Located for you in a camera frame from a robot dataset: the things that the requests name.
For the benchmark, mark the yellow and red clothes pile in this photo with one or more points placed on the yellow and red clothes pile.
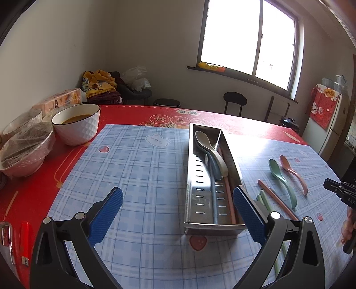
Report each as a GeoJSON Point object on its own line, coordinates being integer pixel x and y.
{"type": "Point", "coordinates": [100, 88]}

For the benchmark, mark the plastic covered bowl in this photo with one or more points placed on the plastic covered bowl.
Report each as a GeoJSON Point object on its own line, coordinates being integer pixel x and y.
{"type": "Point", "coordinates": [24, 153]}

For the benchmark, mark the beige spoon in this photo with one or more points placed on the beige spoon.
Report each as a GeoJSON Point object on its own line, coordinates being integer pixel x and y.
{"type": "Point", "coordinates": [204, 142]}

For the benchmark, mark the black stool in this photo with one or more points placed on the black stool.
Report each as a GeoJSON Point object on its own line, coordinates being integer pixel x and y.
{"type": "Point", "coordinates": [235, 98]}

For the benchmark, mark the person's right hand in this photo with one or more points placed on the person's right hand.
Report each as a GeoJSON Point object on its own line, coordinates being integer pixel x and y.
{"type": "Point", "coordinates": [348, 226]}

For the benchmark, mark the black round bin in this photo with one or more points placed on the black round bin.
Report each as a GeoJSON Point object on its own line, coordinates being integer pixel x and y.
{"type": "Point", "coordinates": [164, 102]}

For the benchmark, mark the blue spoon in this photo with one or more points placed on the blue spoon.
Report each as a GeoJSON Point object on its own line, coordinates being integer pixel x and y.
{"type": "Point", "coordinates": [214, 168]}

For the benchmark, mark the white plastic bag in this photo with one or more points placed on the white plastic bag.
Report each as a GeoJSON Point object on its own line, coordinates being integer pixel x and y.
{"type": "Point", "coordinates": [135, 78]}

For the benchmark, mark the yellow item on windowsill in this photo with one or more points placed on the yellow item on windowsill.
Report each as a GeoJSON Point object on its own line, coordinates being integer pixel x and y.
{"type": "Point", "coordinates": [211, 67]}

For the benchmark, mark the pink spoon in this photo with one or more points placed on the pink spoon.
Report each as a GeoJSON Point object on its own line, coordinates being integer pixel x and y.
{"type": "Point", "coordinates": [286, 166]}

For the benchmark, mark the white textured bowl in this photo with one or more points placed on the white textured bowl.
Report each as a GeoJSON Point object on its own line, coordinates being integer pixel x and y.
{"type": "Point", "coordinates": [78, 124]}

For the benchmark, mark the green spoon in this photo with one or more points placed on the green spoon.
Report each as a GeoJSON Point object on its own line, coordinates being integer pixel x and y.
{"type": "Point", "coordinates": [276, 172]}

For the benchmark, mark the red lighter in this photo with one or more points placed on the red lighter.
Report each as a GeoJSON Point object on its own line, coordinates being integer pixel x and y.
{"type": "Point", "coordinates": [24, 243]}

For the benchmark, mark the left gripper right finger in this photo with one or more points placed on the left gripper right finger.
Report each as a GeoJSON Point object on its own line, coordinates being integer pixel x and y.
{"type": "Point", "coordinates": [303, 265]}

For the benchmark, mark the green chopstick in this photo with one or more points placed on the green chopstick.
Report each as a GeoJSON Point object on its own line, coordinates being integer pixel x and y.
{"type": "Point", "coordinates": [269, 209]}
{"type": "Point", "coordinates": [276, 265]}

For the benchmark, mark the tissue pack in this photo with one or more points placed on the tissue pack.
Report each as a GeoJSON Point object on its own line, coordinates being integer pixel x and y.
{"type": "Point", "coordinates": [59, 100]}

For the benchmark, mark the red cloth on refrigerator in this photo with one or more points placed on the red cloth on refrigerator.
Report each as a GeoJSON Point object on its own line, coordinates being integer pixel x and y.
{"type": "Point", "coordinates": [324, 103]}

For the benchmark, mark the steel utensil tray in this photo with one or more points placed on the steel utensil tray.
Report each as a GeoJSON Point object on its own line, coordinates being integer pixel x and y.
{"type": "Point", "coordinates": [209, 208]}

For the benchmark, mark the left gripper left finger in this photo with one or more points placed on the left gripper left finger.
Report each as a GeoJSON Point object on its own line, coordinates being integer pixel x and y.
{"type": "Point", "coordinates": [51, 264]}

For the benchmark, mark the pink chopstick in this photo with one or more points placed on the pink chopstick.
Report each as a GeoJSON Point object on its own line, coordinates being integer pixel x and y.
{"type": "Point", "coordinates": [230, 200]}
{"type": "Point", "coordinates": [276, 198]}

